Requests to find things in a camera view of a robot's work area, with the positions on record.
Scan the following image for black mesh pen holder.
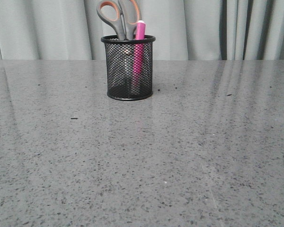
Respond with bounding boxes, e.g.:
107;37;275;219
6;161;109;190
101;35;156;101

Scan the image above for grey orange scissors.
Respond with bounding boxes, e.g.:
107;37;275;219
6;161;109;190
96;0;142;93

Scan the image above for grey curtain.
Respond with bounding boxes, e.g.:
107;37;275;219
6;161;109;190
0;0;284;60

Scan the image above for pink marker pen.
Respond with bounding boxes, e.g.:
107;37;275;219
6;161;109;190
132;20;146;95

